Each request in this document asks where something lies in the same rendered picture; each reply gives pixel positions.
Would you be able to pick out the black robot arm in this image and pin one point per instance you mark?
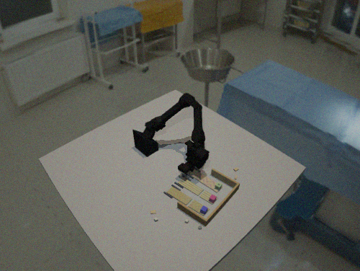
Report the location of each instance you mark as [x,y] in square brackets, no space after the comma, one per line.
[195,148]

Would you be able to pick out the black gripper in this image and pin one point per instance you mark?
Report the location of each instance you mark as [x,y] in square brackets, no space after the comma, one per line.
[184,168]

